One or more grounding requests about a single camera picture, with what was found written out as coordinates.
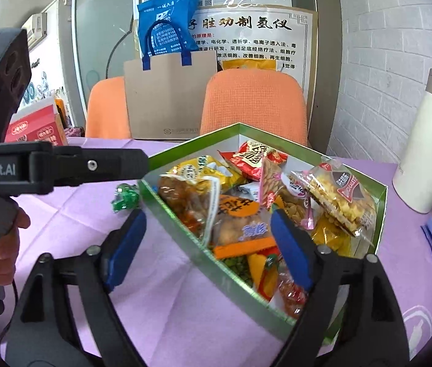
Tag wall air conditioner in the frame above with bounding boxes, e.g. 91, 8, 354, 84
22, 13, 47, 50

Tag blue tote bag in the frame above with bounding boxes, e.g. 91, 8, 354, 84
138, 0, 199, 56

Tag pink label pasta snack bag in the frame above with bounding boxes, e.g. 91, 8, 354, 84
259, 158, 315, 231

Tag Danco Galette snack pack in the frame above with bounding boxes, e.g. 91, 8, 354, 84
293, 158, 377, 238

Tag left orange chair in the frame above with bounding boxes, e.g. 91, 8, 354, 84
85, 76, 131, 139

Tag orange bread snack bag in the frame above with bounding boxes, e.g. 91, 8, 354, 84
310, 213, 353, 257

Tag brown paper bag blue handles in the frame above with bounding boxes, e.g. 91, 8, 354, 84
124, 20, 217, 140

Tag right orange chair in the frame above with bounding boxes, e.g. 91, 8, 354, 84
200, 69, 308, 146

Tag green pea snack bag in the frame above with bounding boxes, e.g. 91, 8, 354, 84
222, 256, 253, 287

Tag small red clear snack packet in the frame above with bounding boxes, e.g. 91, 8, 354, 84
278, 272, 307, 320

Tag yellow snack bag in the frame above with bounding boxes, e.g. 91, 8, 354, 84
167, 155, 246, 193

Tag brown pickled snack packet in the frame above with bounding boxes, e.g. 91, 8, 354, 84
158, 174, 221, 247

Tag orange label clear snack bag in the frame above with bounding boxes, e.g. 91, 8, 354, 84
209, 195, 276, 260

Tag red cracker box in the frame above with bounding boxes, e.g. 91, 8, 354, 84
5, 97, 68, 146

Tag small green candy wrapper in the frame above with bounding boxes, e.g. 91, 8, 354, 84
111, 183, 140, 213

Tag red chip bag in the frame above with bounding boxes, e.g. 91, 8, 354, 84
219, 140, 288, 181

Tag framed Chinese text poster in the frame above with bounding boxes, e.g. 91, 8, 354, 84
190, 4, 320, 124

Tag left hand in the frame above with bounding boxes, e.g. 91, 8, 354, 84
0, 208, 31, 286

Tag orange chair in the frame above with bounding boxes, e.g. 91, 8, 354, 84
200, 69, 308, 146
85, 76, 131, 139

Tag green cardboard box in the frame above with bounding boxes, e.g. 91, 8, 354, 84
138, 122, 389, 345

